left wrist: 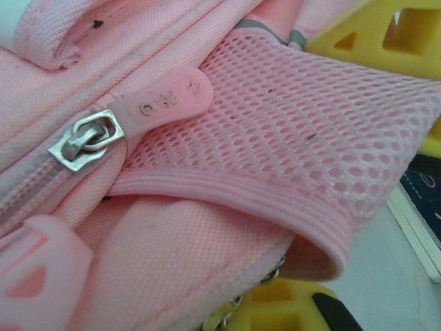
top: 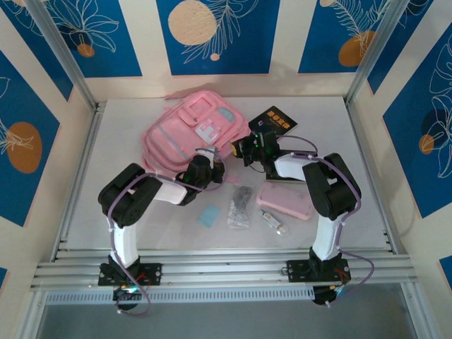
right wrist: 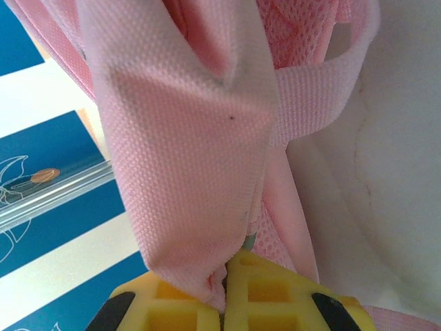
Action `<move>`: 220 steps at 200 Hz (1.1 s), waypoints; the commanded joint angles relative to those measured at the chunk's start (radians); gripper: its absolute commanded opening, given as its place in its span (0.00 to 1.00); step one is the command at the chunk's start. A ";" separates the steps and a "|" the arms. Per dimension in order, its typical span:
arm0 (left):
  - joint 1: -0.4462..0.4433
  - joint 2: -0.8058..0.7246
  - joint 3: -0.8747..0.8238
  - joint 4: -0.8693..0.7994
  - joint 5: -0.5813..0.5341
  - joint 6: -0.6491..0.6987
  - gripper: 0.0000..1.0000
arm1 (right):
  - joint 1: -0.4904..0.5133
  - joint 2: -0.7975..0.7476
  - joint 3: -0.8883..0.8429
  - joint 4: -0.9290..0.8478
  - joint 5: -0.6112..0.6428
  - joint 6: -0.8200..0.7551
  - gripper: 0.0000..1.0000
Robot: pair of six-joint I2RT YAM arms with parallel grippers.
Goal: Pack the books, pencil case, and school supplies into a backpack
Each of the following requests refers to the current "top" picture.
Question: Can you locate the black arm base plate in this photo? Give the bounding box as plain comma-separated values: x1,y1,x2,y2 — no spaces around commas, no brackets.
97,263,163,287
286,258,351,283

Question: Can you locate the pink backpack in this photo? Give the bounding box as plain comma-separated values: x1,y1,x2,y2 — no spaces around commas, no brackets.
140,90,250,185

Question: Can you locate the light blue eraser pad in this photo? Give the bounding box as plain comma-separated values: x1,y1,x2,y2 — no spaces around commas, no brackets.
196,204,222,229

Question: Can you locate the aluminium table side rail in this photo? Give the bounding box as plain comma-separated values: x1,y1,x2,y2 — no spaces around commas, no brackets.
51,102,107,262
345,100,400,255

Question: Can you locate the grey slotted cable duct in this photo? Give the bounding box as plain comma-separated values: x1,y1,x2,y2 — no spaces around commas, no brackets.
45,286,315,305

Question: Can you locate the clear bag of small supplies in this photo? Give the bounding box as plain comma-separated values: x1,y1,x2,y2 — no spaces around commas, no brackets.
225,184,256,230

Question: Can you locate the small clear tube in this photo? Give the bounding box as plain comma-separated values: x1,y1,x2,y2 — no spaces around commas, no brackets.
260,208,291,238

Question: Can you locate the aluminium frame leg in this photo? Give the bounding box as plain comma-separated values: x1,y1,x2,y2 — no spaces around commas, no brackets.
13,291,49,339
400,282,432,339

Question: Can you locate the pink pencil case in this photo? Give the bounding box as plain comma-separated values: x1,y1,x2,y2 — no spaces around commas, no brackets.
256,182,315,222

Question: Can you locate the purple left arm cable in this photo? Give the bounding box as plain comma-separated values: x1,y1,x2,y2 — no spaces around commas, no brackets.
107,165,229,318

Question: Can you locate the black book with gold print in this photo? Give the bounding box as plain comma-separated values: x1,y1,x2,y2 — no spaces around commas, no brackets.
248,105,299,141

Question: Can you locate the aluminium frame cross rail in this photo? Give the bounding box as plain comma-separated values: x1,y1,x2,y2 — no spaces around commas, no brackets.
30,246,420,293

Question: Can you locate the aluminium frame post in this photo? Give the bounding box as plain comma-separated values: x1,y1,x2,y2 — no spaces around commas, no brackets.
345,0,435,109
24,0,100,112

